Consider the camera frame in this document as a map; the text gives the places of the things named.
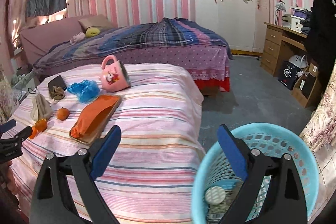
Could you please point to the wooden crate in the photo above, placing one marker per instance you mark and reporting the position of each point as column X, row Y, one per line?
column 307, row 90

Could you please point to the wooden desk with drawers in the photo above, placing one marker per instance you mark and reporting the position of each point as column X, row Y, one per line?
column 280, row 45

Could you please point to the blue plastic shoe cover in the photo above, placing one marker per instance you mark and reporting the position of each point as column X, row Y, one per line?
column 86, row 91

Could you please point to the desk lamp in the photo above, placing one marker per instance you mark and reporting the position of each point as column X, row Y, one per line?
column 280, row 7

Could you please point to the mauve bed headboard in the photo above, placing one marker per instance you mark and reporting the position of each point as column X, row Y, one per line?
column 37, row 41

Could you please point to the cream plastic jar lid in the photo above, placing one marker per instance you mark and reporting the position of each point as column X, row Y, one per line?
column 215, row 195

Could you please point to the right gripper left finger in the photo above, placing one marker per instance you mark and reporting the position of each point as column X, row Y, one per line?
column 52, row 199

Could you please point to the orange snack wrapper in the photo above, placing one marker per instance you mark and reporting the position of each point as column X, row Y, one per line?
column 93, row 115

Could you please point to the black phone wallet case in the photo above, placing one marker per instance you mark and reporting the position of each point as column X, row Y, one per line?
column 57, row 82

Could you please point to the white helmet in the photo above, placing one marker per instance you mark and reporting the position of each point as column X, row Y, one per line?
column 299, row 61

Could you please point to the light blue plastic basket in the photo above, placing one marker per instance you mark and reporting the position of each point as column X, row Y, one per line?
column 272, row 140

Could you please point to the black hanging garment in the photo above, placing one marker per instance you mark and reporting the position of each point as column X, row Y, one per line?
column 320, row 41

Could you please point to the plaid blue purple quilt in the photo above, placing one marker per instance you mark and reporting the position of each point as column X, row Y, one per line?
column 177, row 32

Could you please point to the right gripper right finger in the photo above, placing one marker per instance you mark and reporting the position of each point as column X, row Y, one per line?
column 284, row 201

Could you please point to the pink plush toy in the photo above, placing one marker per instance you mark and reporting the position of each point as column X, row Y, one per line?
column 77, row 38

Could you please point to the purple dotted bed skirt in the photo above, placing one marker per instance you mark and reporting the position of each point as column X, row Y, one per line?
column 202, row 62

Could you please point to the crumpled brown paper wad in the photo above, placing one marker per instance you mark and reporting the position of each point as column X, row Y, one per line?
column 57, row 93

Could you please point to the yellow plush toy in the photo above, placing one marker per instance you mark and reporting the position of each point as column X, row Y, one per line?
column 92, row 32

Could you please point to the orange peel piece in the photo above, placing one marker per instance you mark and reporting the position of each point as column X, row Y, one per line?
column 62, row 114
column 39, row 126

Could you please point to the floral beige curtain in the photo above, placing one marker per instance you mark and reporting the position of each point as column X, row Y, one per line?
column 321, row 129

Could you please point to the black gold snack wrapper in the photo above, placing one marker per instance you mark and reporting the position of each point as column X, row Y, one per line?
column 215, row 213

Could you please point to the person's left hand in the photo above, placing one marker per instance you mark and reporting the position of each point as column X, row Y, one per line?
column 8, row 185

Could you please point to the tan pillow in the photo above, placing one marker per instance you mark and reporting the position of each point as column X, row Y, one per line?
column 96, row 21

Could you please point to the white printer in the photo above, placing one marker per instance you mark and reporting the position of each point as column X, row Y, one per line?
column 292, row 21

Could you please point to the black shopping bag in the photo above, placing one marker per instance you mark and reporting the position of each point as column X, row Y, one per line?
column 288, row 74

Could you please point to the beige paper drawstring bag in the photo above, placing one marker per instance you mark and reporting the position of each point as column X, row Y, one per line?
column 41, row 107

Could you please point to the pink cartoon mug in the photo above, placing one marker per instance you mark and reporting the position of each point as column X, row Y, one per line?
column 114, row 76

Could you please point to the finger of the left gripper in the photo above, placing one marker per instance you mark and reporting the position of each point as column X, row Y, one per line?
column 21, row 136
column 7, row 126

